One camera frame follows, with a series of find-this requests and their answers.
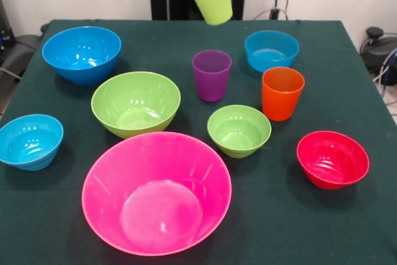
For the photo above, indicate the medium blue bowl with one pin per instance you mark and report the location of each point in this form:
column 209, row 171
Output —
column 271, row 54

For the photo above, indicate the purple cup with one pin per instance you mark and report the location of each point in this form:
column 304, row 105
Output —
column 211, row 79

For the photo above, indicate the orange cup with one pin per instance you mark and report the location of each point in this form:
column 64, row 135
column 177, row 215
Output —
column 282, row 97

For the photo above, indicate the small green bowl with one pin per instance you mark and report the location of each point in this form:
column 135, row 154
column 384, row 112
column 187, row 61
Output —
column 239, row 131

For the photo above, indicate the large green bowl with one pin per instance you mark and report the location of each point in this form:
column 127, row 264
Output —
column 133, row 107

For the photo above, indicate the large blue bowl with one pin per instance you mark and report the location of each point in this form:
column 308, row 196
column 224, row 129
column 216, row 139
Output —
column 80, row 60

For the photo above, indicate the black wheel base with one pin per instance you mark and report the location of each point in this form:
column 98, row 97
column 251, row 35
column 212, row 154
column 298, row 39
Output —
column 18, row 54
column 378, row 51

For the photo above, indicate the small red-pink bowl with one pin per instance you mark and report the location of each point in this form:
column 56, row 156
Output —
column 332, row 162

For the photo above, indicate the large pink bowl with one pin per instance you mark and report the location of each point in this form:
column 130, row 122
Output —
column 155, row 203

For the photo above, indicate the small light blue bowl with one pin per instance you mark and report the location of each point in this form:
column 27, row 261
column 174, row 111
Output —
column 31, row 144

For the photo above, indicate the dark green table cloth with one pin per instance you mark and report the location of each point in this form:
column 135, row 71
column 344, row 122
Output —
column 279, row 228

